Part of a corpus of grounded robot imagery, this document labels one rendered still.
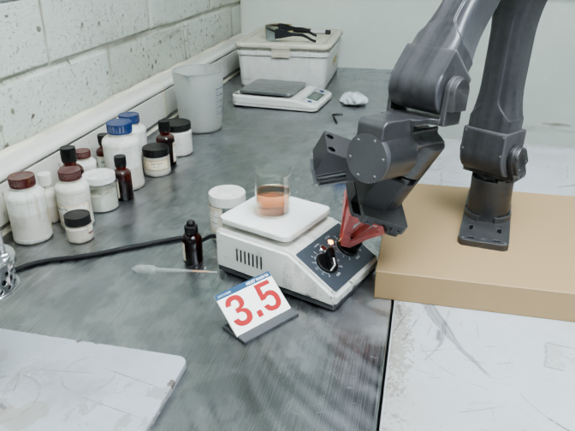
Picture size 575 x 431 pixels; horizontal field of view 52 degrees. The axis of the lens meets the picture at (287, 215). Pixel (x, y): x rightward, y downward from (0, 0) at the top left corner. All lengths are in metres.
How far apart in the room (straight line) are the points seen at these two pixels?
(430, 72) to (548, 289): 0.32
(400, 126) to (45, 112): 0.76
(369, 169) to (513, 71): 0.29
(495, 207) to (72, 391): 0.63
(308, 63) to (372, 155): 1.27
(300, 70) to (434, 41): 1.22
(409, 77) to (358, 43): 1.58
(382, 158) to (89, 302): 0.44
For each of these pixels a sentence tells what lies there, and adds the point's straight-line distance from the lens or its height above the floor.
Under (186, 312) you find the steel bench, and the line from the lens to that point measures 0.80.
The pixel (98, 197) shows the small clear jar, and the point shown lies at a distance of 1.09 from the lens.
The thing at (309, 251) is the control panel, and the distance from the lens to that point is 0.80.
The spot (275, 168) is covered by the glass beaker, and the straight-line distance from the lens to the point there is 0.85.
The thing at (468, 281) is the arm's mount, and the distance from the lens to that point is 0.80.
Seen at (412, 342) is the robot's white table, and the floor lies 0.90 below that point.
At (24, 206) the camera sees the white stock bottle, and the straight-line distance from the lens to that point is 1.00.
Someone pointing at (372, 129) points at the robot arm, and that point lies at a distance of 0.65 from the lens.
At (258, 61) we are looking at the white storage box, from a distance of 1.93.
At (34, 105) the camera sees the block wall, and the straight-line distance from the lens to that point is 1.20.
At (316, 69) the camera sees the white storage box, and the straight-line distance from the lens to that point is 1.90.
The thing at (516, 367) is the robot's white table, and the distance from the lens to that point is 0.75.
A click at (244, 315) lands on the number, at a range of 0.75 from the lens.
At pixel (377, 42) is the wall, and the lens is 2.27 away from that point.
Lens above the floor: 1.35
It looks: 25 degrees down
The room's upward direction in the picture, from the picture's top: straight up
